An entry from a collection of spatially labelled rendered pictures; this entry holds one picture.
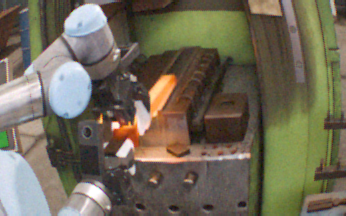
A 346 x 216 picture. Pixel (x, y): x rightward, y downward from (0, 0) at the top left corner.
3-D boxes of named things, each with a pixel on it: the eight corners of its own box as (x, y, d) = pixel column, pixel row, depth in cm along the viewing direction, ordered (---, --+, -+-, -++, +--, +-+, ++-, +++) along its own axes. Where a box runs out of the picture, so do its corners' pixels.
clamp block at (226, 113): (243, 141, 113) (242, 114, 110) (207, 144, 115) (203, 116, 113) (250, 117, 124) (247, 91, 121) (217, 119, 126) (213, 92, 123)
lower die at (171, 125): (190, 145, 116) (184, 108, 113) (105, 145, 122) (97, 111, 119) (221, 72, 153) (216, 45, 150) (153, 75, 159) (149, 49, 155)
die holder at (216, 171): (245, 265, 125) (249, 154, 107) (132, 264, 135) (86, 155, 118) (271, 179, 174) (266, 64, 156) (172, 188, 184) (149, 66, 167)
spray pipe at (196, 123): (203, 133, 115) (201, 121, 114) (190, 134, 116) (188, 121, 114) (227, 73, 145) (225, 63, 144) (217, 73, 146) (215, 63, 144)
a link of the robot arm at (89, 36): (54, 24, 81) (89, -4, 83) (69, 58, 89) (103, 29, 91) (68, 37, 76) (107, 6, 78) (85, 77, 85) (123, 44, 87)
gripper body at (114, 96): (99, 128, 99) (79, 89, 90) (108, 91, 104) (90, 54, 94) (136, 128, 97) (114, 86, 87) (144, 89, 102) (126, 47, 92)
